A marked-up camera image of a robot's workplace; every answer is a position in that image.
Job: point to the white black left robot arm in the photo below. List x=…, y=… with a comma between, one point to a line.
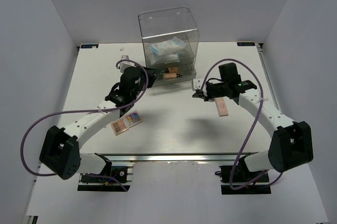
x=61, y=148

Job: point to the clear acrylic drawer organizer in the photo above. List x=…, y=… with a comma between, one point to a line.
x=164, y=24

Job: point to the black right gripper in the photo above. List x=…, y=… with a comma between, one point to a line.
x=206, y=98

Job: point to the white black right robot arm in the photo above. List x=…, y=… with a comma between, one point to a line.
x=291, y=141

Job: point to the aluminium table frame rail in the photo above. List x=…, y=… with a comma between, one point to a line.
x=174, y=127

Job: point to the pink blush palette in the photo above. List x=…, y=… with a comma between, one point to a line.
x=221, y=107

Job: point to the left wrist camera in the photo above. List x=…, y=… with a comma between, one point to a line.
x=125, y=63

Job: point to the beige foundation bottle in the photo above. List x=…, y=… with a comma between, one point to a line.
x=167, y=76
x=172, y=70

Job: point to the blue label left corner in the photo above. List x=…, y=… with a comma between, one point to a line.
x=89, y=46

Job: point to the colourful eyeshadow palette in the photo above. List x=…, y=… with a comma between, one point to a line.
x=132, y=119

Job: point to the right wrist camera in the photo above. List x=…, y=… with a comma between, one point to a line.
x=198, y=84

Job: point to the blue label right corner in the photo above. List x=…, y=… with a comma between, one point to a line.
x=246, y=44

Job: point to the blue label corner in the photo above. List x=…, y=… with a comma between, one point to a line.
x=246, y=44
x=89, y=46

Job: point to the cotton pad pack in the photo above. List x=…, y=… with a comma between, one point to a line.
x=168, y=47
x=157, y=59

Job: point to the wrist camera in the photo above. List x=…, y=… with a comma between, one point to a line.
x=198, y=84
x=125, y=63

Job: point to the nude eyeshadow palette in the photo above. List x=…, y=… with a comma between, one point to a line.
x=119, y=126

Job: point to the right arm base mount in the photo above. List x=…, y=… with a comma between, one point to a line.
x=260, y=186

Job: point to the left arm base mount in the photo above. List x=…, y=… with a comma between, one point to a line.
x=117, y=178

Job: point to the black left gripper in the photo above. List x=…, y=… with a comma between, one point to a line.
x=151, y=73

